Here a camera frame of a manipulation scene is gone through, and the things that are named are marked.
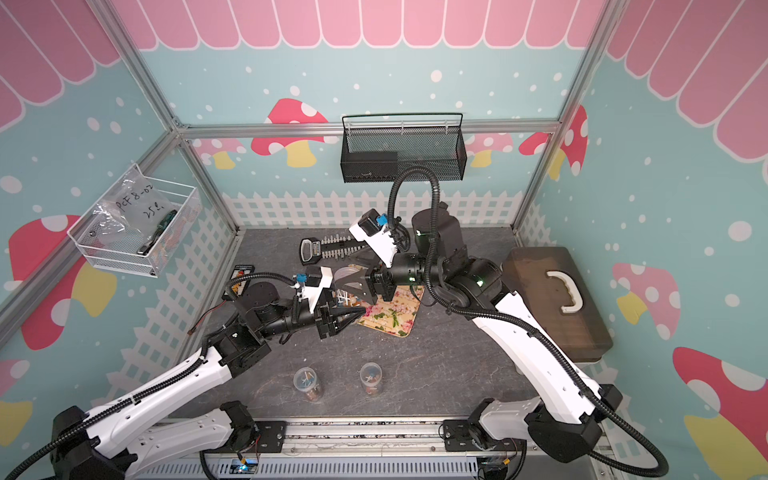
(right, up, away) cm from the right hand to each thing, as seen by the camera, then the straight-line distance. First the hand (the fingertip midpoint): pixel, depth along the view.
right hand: (348, 270), depth 55 cm
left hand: (+2, -8, +9) cm, 12 cm away
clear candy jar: (-14, -29, +21) cm, 38 cm away
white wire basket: (-51, +2, +10) cm, 52 cm away
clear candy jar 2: (+2, -30, +24) cm, 38 cm away
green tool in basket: (-50, +4, +15) cm, 53 cm away
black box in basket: (+2, +29, +32) cm, 43 cm away
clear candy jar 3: (-2, -6, +6) cm, 9 cm away
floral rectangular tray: (+10, -16, +40) cm, 44 cm away
